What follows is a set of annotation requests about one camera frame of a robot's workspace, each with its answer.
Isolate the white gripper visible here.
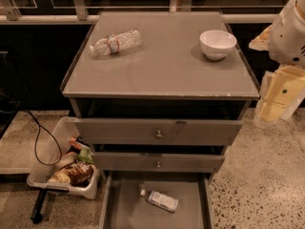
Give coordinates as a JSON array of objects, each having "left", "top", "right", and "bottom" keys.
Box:
[{"left": 249, "top": 0, "right": 305, "bottom": 128}]

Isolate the blue plastic bottle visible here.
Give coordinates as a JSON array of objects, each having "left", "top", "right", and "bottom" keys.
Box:
[{"left": 140, "top": 189, "right": 178, "bottom": 213}]

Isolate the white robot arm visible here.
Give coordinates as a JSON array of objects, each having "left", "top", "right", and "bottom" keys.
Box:
[{"left": 249, "top": 0, "right": 305, "bottom": 128}]

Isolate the grey drawer cabinet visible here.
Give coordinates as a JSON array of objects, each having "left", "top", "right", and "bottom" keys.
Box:
[{"left": 59, "top": 10, "right": 263, "bottom": 229}]

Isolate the brass top drawer knob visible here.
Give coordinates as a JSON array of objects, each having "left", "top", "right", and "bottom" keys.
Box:
[{"left": 155, "top": 131, "right": 163, "bottom": 139}]

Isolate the brass drawer knob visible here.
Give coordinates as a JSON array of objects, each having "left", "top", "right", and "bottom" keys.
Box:
[
  {"left": 155, "top": 131, "right": 163, "bottom": 139},
  {"left": 155, "top": 161, "right": 161, "bottom": 169}
]

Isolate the brass middle drawer knob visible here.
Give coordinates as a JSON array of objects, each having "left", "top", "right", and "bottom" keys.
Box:
[{"left": 155, "top": 161, "right": 161, "bottom": 169}]

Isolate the clear water bottle red label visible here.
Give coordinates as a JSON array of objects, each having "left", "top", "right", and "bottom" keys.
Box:
[{"left": 90, "top": 30, "right": 142, "bottom": 55}]

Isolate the grey top drawer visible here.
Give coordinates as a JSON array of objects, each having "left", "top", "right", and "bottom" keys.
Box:
[{"left": 75, "top": 118, "right": 242, "bottom": 146}]

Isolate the grey drawer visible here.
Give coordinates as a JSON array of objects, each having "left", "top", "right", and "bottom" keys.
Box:
[
  {"left": 99, "top": 172, "right": 214, "bottom": 229},
  {"left": 75, "top": 118, "right": 242, "bottom": 146},
  {"left": 91, "top": 152, "right": 224, "bottom": 173}
]

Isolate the grey middle drawer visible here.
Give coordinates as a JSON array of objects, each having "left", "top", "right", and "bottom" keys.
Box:
[{"left": 91, "top": 152, "right": 224, "bottom": 173}]

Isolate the grey bottom drawer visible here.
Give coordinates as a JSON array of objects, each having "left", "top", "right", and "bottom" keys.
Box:
[{"left": 99, "top": 172, "right": 214, "bottom": 229}]

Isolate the white ceramic bowl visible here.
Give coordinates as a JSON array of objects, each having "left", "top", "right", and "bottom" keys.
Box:
[{"left": 199, "top": 30, "right": 237, "bottom": 60}]

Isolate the metal window railing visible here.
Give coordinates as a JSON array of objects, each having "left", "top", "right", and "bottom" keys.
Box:
[{"left": 0, "top": 0, "right": 289, "bottom": 24}]

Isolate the green snack packet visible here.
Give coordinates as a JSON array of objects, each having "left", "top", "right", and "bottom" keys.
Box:
[{"left": 77, "top": 147, "right": 93, "bottom": 164}]

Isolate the brown snack bag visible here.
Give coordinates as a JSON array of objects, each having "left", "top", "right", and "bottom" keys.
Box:
[{"left": 49, "top": 161, "right": 93, "bottom": 186}]

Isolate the white plastic bin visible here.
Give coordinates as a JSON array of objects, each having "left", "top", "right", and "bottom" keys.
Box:
[{"left": 27, "top": 116, "right": 99, "bottom": 199}]

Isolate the black power cable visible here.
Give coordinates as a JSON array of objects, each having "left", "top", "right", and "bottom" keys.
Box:
[{"left": 0, "top": 93, "right": 64, "bottom": 167}]

